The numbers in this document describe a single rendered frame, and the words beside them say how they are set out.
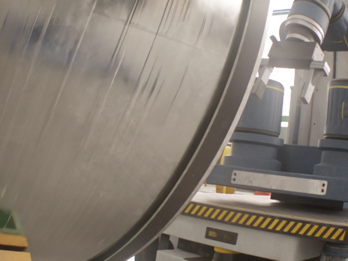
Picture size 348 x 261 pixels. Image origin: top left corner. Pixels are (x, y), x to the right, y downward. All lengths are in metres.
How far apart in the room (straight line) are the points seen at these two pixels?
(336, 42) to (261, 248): 0.64
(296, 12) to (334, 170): 0.67
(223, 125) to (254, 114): 1.24
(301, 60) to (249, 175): 0.81
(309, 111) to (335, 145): 0.53
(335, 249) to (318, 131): 0.88
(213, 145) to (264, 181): 1.13
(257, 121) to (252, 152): 0.12
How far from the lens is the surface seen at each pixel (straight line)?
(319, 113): 2.12
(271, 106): 1.87
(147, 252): 1.80
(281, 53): 1.09
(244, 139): 1.83
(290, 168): 1.99
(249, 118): 1.86
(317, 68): 1.03
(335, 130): 1.64
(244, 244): 1.44
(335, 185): 1.59
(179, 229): 1.61
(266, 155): 1.86
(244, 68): 0.60
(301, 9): 1.12
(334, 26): 1.25
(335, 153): 1.63
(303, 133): 2.07
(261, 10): 0.62
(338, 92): 1.67
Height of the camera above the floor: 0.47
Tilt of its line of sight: 3 degrees up
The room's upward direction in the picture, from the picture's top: 8 degrees clockwise
